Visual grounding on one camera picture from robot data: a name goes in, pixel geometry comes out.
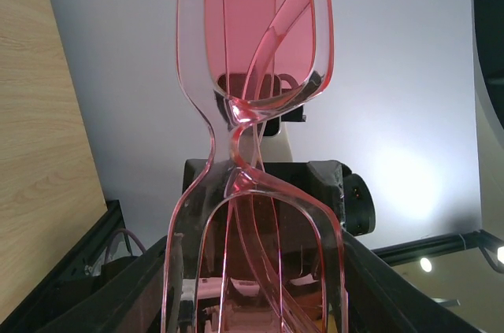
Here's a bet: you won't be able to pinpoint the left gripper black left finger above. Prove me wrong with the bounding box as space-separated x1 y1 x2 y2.
38 238 166 332

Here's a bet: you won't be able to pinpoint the red transparent sunglasses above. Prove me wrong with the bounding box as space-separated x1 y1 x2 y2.
161 0 348 332

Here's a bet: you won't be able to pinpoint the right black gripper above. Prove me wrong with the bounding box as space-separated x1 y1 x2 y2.
183 159 375 286

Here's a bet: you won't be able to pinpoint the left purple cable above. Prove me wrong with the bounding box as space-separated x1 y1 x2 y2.
102 228 147 260

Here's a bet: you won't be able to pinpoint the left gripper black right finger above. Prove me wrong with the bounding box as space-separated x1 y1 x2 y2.
343 232 478 332

